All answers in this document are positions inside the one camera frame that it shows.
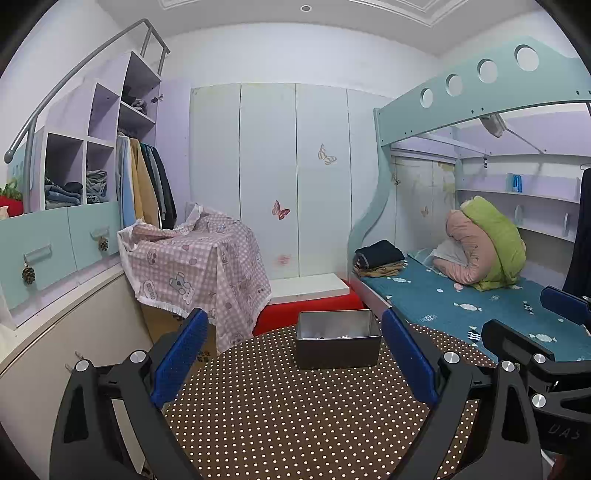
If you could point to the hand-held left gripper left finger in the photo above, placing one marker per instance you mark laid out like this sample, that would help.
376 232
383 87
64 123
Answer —
180 355

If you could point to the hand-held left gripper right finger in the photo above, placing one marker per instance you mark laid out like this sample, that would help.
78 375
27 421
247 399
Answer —
408 355

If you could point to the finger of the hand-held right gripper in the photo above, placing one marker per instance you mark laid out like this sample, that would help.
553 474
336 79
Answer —
512 341
565 304

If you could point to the metal tin box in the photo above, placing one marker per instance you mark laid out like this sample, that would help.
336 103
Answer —
337 353

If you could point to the cardboard box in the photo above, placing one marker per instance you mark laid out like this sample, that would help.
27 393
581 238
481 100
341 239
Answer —
154 321

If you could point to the blue patterned bed sheet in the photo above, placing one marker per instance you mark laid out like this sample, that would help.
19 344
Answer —
461 295

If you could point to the dark cloth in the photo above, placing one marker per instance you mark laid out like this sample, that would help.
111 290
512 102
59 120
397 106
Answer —
579 230

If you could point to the tan folded clothes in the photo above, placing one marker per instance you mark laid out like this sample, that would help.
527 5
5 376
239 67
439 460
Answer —
383 271

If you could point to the pink checked cloth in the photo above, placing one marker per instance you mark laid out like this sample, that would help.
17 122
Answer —
194 267

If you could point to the green quilt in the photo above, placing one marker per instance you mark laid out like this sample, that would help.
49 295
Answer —
498 244

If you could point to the red bench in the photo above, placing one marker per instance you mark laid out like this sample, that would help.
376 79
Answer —
277 318

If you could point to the dark folded clothes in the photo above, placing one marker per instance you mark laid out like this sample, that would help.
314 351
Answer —
381 253

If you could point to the white pillow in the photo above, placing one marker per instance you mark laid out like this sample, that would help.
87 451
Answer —
448 253

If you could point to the white board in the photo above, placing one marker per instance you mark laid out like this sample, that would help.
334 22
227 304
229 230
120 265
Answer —
309 288

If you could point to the pink quilt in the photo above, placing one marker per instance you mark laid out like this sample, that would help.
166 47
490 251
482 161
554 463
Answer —
459 230

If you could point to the white curved cabinet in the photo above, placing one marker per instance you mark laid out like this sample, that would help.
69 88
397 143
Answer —
55 332

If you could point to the brown polka dot tablecloth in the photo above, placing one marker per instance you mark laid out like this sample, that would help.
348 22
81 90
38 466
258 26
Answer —
295 415

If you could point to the blue packet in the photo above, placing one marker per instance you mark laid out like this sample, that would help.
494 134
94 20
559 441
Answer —
515 182

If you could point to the pine cone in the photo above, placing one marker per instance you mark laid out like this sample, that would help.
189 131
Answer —
28 275
103 245

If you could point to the pink flower sticker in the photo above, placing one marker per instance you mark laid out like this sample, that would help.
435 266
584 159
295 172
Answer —
284 259

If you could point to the black hanging jacket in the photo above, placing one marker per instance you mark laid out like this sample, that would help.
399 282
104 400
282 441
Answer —
167 198

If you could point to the tan hanging coat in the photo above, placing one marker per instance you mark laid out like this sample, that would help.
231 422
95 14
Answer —
141 194

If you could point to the pink butterfly sticker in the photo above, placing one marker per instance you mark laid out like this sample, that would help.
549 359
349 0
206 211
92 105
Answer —
280 211

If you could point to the grey hanging garment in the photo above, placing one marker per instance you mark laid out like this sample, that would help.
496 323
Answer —
154 180

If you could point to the light blue hanging garment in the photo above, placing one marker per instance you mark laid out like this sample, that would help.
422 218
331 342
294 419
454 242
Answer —
125 184

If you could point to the purple shelf unit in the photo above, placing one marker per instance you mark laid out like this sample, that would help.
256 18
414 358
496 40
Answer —
46 230

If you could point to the grey folded jeans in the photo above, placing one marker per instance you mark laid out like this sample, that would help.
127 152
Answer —
96 187

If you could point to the grey metal strut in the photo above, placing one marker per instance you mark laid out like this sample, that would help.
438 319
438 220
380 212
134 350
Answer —
491 123

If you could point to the blue folded jeans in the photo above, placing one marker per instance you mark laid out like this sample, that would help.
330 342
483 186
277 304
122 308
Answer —
62 194

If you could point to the beige butterfly sticker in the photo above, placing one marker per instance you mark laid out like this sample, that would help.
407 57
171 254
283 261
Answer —
327 155

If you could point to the red box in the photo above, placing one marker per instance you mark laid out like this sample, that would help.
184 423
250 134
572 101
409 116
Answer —
11 206

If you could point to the white wardrobe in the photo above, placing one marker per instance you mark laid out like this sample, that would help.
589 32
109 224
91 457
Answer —
268 138

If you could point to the green plant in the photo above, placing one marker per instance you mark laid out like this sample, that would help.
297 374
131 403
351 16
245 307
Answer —
10 190

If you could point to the dark clothes pile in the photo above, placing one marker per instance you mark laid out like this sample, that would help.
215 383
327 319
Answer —
138 106

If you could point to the grey metal handrail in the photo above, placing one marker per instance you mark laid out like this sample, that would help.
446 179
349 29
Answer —
145 41

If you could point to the purple wall shelf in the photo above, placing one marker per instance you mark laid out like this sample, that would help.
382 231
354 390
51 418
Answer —
531 196

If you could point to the teal bunk bed frame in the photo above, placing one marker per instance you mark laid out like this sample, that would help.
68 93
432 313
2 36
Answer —
466 106

